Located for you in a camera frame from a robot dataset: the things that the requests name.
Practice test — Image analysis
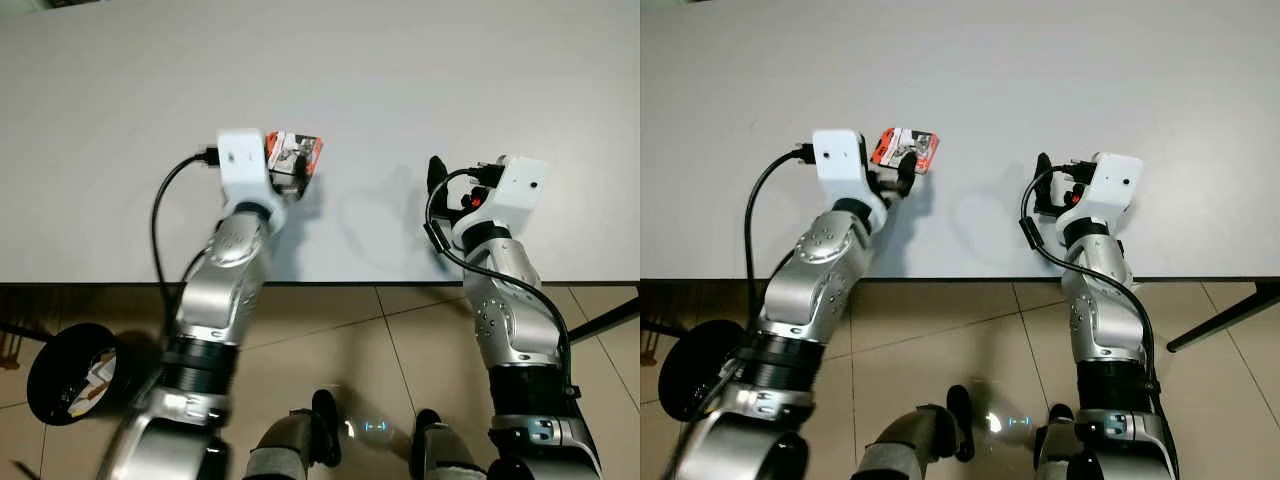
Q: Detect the red printed card packet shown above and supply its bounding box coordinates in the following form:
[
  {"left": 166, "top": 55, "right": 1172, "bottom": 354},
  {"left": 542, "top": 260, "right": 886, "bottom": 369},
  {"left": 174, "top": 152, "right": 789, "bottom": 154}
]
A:
[
  {"left": 870, "top": 127, "right": 941, "bottom": 177},
  {"left": 265, "top": 130, "right": 325, "bottom": 183}
]

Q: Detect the black round rubbish bin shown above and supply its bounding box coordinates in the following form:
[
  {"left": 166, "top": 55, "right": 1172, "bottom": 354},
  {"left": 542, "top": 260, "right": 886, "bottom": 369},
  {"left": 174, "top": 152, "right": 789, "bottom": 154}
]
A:
[
  {"left": 658, "top": 318, "right": 747, "bottom": 423},
  {"left": 27, "top": 322, "right": 127, "bottom": 427}
]

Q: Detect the white carton box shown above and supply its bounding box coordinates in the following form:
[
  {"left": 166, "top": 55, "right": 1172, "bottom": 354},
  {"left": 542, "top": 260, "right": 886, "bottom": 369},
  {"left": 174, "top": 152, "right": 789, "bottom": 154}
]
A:
[{"left": 84, "top": 350, "right": 117, "bottom": 393}]

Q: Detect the grey left robot leg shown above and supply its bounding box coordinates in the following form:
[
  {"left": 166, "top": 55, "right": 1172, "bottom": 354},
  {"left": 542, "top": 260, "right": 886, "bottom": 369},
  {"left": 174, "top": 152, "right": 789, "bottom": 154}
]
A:
[
  {"left": 245, "top": 388, "right": 344, "bottom": 480},
  {"left": 855, "top": 385, "right": 977, "bottom": 480}
]

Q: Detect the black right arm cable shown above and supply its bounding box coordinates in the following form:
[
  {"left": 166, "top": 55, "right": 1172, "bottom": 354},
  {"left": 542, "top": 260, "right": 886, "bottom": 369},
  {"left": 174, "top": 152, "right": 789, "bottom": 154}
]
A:
[
  {"left": 1020, "top": 165, "right": 1161, "bottom": 401},
  {"left": 424, "top": 165, "right": 581, "bottom": 401}
]

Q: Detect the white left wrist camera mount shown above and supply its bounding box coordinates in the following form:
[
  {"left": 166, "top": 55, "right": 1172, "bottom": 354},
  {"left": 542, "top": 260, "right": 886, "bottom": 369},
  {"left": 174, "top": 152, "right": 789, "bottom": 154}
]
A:
[
  {"left": 812, "top": 128, "right": 889, "bottom": 209},
  {"left": 216, "top": 128, "right": 287, "bottom": 207}
]

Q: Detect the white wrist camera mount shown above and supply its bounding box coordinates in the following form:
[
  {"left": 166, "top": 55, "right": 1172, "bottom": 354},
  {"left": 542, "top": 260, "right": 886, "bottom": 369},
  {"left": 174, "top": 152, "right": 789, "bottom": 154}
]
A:
[
  {"left": 1058, "top": 152, "right": 1145, "bottom": 237},
  {"left": 812, "top": 128, "right": 889, "bottom": 209},
  {"left": 452, "top": 155, "right": 552, "bottom": 237},
  {"left": 216, "top": 128, "right": 287, "bottom": 207}
]

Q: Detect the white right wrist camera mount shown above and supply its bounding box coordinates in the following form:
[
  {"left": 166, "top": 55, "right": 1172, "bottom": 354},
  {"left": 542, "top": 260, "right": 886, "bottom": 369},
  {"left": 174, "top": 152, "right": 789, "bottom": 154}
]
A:
[
  {"left": 1058, "top": 152, "right": 1145, "bottom": 237},
  {"left": 452, "top": 155, "right": 552, "bottom": 237}
]

